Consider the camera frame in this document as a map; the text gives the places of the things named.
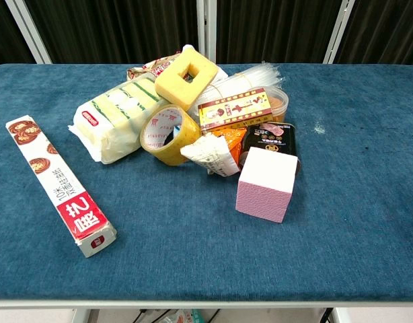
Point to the orange white snack packet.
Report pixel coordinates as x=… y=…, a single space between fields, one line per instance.
x=215 y=151

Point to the yellow packing tape roll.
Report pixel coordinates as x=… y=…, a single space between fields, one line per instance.
x=174 y=144

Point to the pink foam cube block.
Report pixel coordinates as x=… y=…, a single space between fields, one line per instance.
x=264 y=188

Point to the black luncheon meat can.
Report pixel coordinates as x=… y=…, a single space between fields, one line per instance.
x=270 y=136

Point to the blue table cloth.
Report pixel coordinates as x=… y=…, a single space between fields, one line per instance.
x=206 y=235

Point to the clear plastic cup container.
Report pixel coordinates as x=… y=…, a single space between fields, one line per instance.
x=278 y=104

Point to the pack of yellow sponges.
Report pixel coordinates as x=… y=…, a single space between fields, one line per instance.
x=109 y=124

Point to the red white snack wrapper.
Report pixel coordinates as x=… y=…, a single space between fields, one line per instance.
x=152 y=69

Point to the long white foil box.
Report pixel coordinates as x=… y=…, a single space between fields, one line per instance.
x=58 y=183

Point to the colourful package under table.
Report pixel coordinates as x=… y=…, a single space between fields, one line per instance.
x=183 y=316

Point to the black curtain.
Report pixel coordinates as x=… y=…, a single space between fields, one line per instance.
x=119 y=27

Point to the white table leg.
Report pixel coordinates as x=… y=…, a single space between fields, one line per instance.
x=82 y=315
x=339 y=315

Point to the white metal frame post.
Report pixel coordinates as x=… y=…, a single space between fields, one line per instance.
x=26 y=30
x=206 y=28
x=337 y=32

